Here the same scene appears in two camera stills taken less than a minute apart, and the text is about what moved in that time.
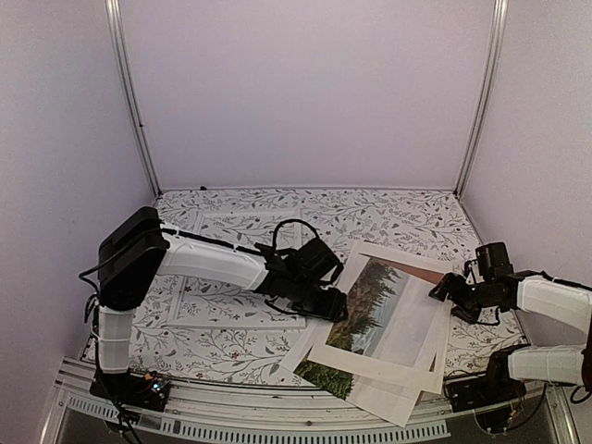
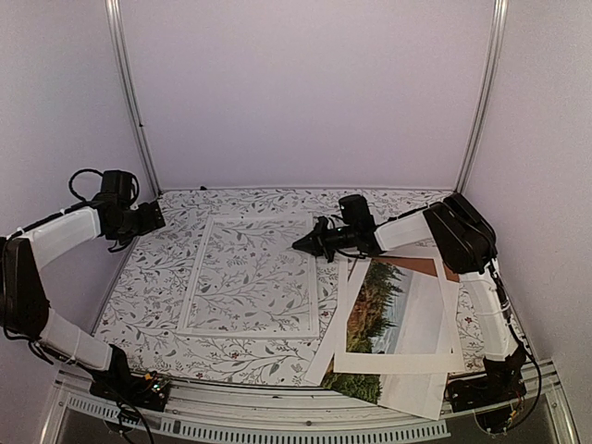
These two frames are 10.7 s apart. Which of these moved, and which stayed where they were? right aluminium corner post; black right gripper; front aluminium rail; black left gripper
Moved: black left gripper; black right gripper
Stayed: right aluminium corner post; front aluminium rail
